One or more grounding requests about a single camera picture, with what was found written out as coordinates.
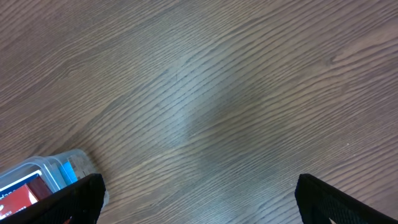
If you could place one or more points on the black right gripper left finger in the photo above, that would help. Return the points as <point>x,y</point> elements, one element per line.
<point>79,203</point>

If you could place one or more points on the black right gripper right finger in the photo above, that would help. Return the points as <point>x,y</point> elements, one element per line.
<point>321,203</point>

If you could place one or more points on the blue VapoDrops box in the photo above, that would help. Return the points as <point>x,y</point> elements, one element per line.
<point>68,173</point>

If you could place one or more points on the red medicine box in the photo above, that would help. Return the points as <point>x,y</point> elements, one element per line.
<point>25,196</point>

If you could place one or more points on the clear plastic container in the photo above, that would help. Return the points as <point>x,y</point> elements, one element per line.
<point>49,165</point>

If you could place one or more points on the white Hansaplast box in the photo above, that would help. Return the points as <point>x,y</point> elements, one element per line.
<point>9,188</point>

